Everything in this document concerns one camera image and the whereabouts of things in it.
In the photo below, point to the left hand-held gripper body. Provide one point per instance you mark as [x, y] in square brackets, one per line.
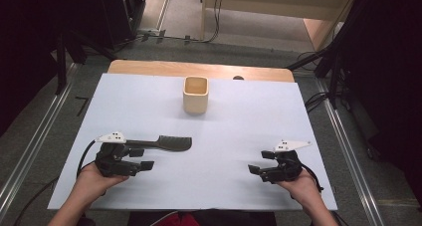
[111, 159]

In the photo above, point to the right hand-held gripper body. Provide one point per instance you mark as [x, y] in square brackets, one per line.
[285, 168]

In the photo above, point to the black comb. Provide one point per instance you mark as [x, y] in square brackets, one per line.
[172, 143]

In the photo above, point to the beige square cup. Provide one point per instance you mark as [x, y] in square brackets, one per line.
[195, 100]

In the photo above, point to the person's right hand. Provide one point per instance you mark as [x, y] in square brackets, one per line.
[305, 189]

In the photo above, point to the person's left hand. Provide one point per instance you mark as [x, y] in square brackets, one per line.
[93, 186]

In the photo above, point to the white board sheet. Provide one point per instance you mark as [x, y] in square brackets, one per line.
[215, 159]

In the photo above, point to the red cloth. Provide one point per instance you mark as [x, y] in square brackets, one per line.
[180, 219]

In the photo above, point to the small dark round object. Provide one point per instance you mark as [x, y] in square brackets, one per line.
[238, 77]

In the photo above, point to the wooden table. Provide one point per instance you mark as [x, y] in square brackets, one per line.
[149, 67]

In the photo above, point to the black metal stand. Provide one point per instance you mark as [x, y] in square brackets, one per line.
[333, 70]

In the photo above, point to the black tripod stand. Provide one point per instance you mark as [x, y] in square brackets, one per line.
[61, 63]

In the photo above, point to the black cabinet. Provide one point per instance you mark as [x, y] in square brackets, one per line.
[122, 17]

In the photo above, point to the dark curtain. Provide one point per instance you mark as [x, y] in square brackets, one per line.
[23, 53]
[388, 70]

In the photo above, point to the beige wooden shelf unit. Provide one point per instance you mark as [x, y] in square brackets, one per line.
[275, 0]

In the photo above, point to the metal floor rail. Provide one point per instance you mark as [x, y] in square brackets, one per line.
[36, 136]
[351, 159]

